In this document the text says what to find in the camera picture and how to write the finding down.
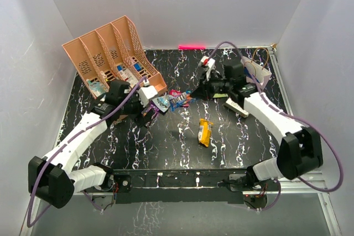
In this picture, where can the yellow snack bar packet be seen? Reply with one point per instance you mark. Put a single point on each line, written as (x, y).
(204, 133)

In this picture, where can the green snack packet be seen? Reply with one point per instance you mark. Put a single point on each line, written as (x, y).
(220, 95)

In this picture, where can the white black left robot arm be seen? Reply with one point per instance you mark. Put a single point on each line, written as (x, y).
(52, 177)

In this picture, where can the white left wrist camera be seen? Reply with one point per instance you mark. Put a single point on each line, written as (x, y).
(146, 93)

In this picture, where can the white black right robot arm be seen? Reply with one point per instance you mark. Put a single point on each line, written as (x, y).
(300, 148)

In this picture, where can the blue eraser block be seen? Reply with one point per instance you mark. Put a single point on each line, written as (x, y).
(138, 67)

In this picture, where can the white red cardboard box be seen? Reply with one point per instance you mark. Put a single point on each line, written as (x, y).
(230, 104)

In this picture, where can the purple brown M&M's packet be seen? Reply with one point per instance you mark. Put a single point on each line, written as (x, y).
(151, 111)

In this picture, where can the light blue Himalaya snack packet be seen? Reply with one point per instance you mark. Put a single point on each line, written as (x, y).
(162, 103)

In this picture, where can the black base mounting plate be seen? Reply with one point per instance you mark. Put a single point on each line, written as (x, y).
(185, 185)

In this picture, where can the white printed paper packet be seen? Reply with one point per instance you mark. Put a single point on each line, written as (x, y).
(127, 75)

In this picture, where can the red snack packet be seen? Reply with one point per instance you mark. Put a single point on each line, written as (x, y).
(174, 94)

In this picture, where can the peach plastic desk organizer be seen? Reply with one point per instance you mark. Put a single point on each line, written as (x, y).
(97, 53)

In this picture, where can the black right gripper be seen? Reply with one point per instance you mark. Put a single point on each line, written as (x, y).
(203, 92)

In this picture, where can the blue correction tape blister pack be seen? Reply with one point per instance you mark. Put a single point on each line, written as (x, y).
(96, 87)

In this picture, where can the blue M&M's packet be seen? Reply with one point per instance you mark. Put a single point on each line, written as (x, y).
(180, 100)

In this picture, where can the pink red marker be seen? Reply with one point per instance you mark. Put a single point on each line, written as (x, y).
(191, 47)

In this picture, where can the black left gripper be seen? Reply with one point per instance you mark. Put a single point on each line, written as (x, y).
(140, 120)

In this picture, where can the blue Burts chips bag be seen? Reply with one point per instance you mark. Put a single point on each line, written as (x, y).
(251, 73)

